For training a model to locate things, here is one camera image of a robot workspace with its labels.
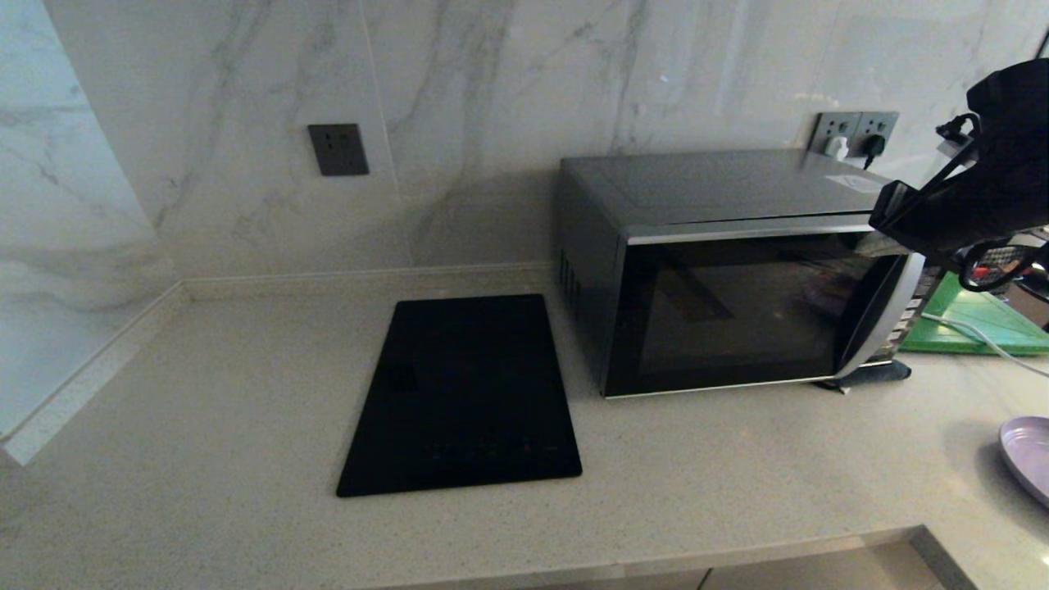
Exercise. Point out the lilac plastic plate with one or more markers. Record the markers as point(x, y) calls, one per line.
point(1028, 451)

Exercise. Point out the dark cloth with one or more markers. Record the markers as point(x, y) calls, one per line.
point(873, 374)

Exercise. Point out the dark grey wall socket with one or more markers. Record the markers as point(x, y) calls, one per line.
point(338, 149)

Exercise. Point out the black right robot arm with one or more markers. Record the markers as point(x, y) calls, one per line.
point(1016, 139)

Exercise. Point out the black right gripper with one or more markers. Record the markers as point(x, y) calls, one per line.
point(926, 217)

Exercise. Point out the silver Panasonic microwave oven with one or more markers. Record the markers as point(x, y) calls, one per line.
point(721, 184)

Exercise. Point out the beige cabinet door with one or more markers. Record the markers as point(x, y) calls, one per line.
point(819, 569)

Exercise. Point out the white power plug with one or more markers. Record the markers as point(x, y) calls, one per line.
point(837, 148)

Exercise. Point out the black glass induction cooktop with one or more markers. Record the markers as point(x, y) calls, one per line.
point(463, 401)

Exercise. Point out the black power plug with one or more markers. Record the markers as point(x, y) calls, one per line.
point(874, 146)

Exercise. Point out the green cutting board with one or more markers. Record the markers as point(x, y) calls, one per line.
point(975, 324)

